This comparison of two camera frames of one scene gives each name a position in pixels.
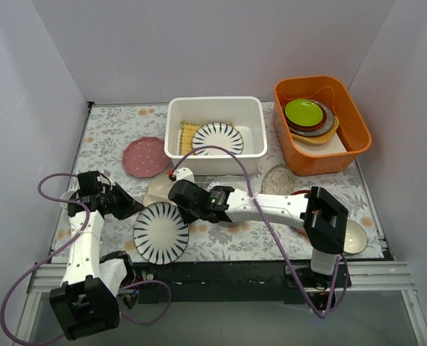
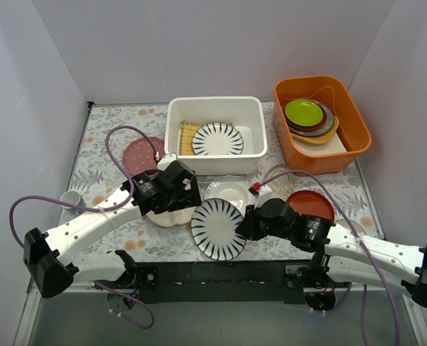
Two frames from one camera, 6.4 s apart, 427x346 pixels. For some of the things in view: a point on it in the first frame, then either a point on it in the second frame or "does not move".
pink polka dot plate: [145, 157] does not move
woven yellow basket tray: [320, 138] does not move
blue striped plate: [160, 233] → [214, 225]
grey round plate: [322, 129] does not move
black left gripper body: [119, 202] → [190, 193]
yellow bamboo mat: [187, 131] does not move
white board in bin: [333, 145] does not move
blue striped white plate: [219, 134] does not move
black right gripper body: [188, 213] → [249, 225]
